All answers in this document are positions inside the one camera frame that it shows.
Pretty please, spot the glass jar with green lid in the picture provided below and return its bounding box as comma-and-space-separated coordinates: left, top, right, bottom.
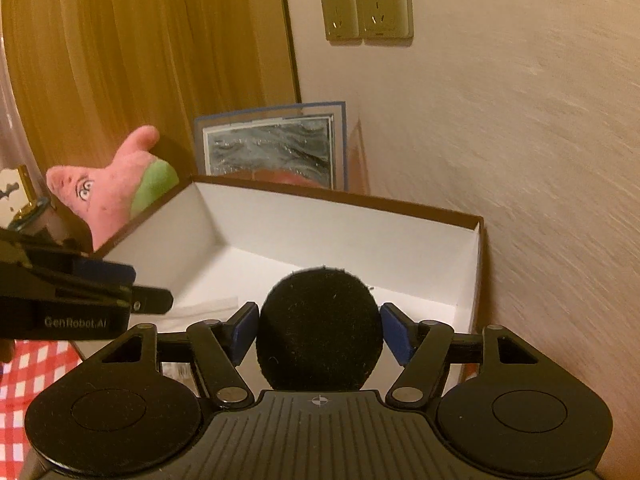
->
10, 197, 57, 233

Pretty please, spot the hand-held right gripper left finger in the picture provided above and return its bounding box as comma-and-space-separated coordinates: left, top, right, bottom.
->
82, 301, 261, 409

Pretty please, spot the beige wall socket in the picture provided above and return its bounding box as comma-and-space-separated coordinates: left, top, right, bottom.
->
352, 0, 415, 41
320, 0, 362, 42

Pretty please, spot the black round plush puff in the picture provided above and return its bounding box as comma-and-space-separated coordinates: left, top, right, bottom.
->
256, 267, 384, 392

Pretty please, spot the framed grey picture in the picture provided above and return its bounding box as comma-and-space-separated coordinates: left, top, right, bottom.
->
194, 101, 348, 192

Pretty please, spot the pink star plush toy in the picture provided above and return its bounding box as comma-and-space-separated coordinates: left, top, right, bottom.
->
46, 126, 181, 253

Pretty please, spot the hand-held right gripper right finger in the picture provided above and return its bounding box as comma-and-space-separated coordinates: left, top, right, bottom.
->
380, 303, 548, 409

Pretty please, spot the white chair with gold trim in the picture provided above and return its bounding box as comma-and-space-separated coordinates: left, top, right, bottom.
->
0, 165, 37, 231

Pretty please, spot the brown cardboard box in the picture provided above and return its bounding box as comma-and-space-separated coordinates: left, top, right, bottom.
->
67, 174, 487, 391

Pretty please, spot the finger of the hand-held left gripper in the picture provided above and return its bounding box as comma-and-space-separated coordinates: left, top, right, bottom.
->
50, 280, 174, 315
30, 247, 137, 288

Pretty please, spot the wooden door panel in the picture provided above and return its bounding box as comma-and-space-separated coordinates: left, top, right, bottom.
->
0, 0, 302, 221

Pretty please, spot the red white checked tablecloth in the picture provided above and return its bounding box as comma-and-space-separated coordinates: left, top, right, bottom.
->
0, 339, 108, 463

